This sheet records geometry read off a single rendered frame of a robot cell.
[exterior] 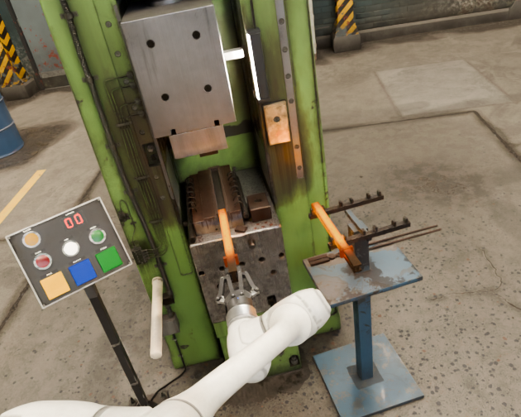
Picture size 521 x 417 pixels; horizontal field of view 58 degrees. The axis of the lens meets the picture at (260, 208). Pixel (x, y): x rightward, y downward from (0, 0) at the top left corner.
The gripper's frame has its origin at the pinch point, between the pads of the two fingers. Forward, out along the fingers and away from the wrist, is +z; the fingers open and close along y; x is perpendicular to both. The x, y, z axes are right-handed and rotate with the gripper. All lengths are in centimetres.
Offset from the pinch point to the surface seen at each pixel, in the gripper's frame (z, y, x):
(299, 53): 59, 41, 45
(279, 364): 37, 11, -99
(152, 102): 45, -15, 43
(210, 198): 59, -4, -8
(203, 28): 45, 8, 63
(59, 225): 33, -57, 10
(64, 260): 26, -58, 0
